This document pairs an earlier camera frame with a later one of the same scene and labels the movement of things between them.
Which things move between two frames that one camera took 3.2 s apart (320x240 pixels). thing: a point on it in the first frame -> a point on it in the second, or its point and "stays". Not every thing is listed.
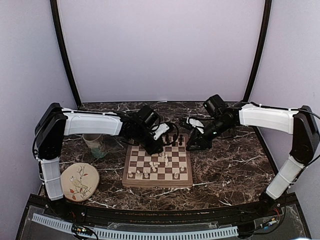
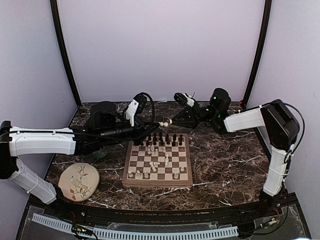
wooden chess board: [170, 167] stays
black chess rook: [180, 140] stays
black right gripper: [195, 139] -> [192, 119]
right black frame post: [267, 12] stays
